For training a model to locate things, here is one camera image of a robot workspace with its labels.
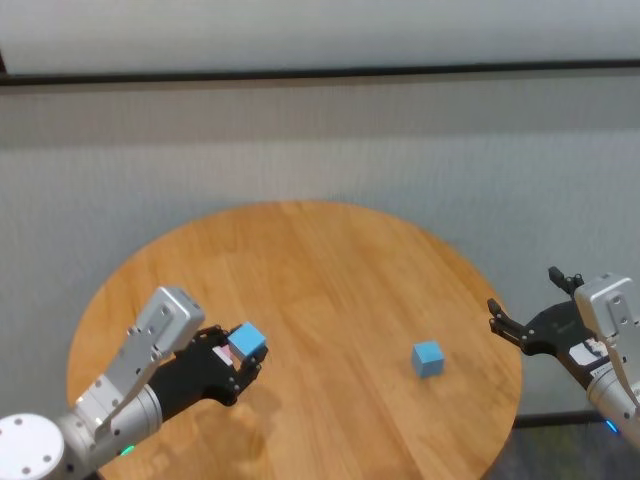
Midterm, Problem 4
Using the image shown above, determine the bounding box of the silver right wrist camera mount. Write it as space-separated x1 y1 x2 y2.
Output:
573 273 640 416

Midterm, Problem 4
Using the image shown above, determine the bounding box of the blue cube block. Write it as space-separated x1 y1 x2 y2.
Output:
411 340 446 380
227 322 267 362

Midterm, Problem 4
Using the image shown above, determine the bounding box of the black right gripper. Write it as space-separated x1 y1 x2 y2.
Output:
487 266 611 389

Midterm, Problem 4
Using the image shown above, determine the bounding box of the black wall rail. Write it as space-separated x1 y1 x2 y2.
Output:
0 59 640 87

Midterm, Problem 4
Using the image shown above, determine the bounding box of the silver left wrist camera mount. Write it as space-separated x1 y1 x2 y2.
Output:
74 286 206 431

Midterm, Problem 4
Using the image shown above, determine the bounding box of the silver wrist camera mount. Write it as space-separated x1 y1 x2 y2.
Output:
74 286 206 431
573 273 640 416

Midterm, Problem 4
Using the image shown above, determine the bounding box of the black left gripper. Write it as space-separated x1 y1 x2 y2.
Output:
148 324 271 421

